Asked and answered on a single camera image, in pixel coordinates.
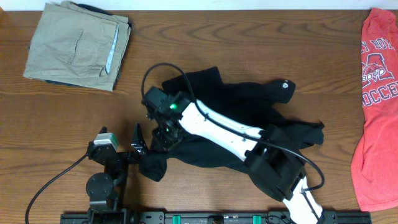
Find black polo shirt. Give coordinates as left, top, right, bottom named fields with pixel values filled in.
left=139, top=67, right=324, bottom=182

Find folded khaki pants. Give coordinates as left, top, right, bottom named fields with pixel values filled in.
left=22, top=0, right=131, bottom=92

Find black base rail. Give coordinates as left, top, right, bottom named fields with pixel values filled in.
left=60, top=208, right=373, bottom=224

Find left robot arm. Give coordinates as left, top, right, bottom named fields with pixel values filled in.
left=86, top=124, right=148, bottom=224

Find red printed t-shirt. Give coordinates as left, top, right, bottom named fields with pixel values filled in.
left=351, top=8, right=397, bottom=212

